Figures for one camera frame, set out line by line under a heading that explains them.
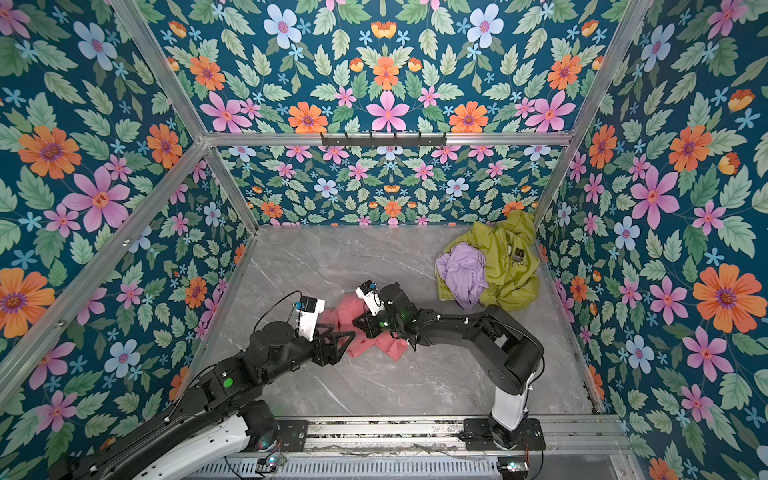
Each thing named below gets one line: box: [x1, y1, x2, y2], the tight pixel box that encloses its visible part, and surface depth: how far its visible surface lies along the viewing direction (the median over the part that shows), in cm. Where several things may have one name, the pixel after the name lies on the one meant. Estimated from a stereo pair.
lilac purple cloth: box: [436, 242, 489, 309], surface depth 100 cm
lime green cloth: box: [436, 210, 541, 312], surface depth 100 cm
